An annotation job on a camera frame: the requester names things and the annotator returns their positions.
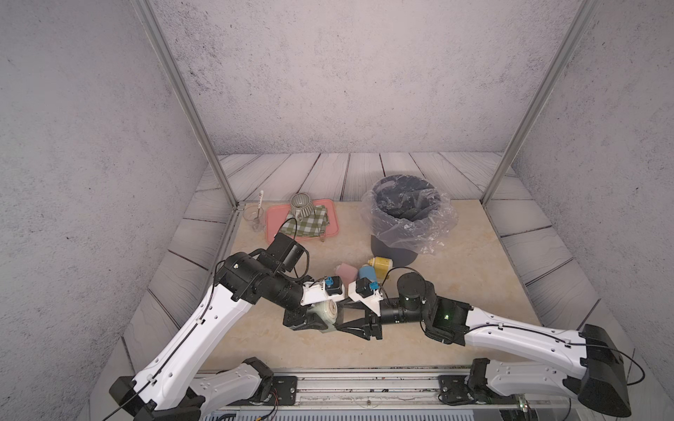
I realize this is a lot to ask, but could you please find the green white pencil sharpener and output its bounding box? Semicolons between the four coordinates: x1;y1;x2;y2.
309;300;339;333

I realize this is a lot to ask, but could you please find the ribbed grey cup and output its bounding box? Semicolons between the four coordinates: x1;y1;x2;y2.
290;192;314;221

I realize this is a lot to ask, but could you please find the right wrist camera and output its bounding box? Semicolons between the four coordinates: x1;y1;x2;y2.
349;277;384;316

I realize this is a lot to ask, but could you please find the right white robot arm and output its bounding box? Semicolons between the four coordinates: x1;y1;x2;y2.
325;271;632;417

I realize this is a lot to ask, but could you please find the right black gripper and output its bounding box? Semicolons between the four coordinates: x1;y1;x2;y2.
336;291;430;340

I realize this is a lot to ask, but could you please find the clear plastic bin liner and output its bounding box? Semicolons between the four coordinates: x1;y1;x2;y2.
360;185;459;254

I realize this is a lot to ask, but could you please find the dark grey trash bin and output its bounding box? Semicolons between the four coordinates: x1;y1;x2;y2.
367;175;442;267

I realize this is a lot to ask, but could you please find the blue pencil sharpener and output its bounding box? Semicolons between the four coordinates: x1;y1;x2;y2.
358;265;377;283

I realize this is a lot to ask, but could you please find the pink pencil sharpener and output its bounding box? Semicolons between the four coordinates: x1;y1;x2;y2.
335;263;358;288

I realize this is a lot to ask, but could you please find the metal frame post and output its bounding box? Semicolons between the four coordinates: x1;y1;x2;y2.
132;0;238;208
480;0;599;208

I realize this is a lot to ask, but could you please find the left metal frame post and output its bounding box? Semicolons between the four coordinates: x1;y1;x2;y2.
132;0;238;208

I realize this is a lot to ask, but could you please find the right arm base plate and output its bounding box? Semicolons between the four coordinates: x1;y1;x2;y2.
438;375;478;406

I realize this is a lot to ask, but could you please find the right metal frame post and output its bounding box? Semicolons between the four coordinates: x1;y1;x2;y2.
480;0;599;208

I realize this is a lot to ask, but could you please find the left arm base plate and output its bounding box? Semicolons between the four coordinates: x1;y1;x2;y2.
230;375;298;406

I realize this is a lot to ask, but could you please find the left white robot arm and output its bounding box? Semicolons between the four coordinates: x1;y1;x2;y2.
110;233;347;420

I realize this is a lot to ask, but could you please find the clear glass with stick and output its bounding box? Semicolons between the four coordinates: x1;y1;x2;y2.
243;191;265;233

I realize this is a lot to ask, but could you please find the aluminium mounting rail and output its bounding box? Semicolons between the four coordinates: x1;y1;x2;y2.
207;367;581;420

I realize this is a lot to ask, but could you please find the green checkered cloth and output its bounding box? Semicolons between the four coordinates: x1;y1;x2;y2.
279;205;329;239

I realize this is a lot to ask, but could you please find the pink plastic tray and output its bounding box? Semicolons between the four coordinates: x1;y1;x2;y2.
265;199;340;243

